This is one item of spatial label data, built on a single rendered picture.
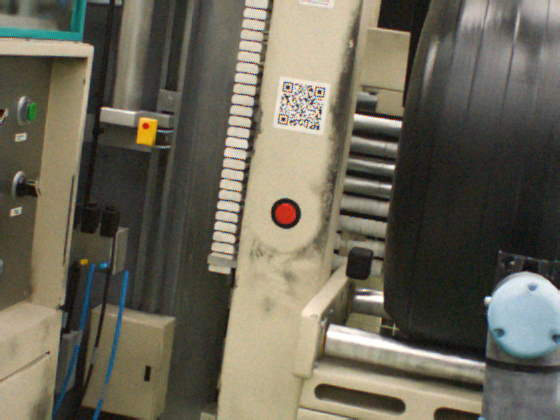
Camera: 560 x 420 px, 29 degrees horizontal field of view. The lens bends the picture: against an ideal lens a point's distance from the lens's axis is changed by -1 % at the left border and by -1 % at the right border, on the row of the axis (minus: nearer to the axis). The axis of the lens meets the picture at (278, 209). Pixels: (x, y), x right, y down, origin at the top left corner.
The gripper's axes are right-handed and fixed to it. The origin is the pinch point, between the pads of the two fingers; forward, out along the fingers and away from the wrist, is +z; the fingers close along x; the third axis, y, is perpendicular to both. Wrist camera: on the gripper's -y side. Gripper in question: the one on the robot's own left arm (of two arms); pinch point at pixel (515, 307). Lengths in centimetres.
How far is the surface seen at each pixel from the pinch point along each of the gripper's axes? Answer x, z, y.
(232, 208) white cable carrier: 42.8, 17.7, 5.5
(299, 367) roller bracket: 27.4, 7.7, -14.3
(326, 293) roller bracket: 27.0, 19.8, -4.6
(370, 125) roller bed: 29, 55, 23
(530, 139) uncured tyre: 1.9, -5.1, 21.1
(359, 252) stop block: 24.7, 34.3, 1.4
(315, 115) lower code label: 32.2, 14.8, 21.0
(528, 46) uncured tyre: 4.0, -1.7, 32.9
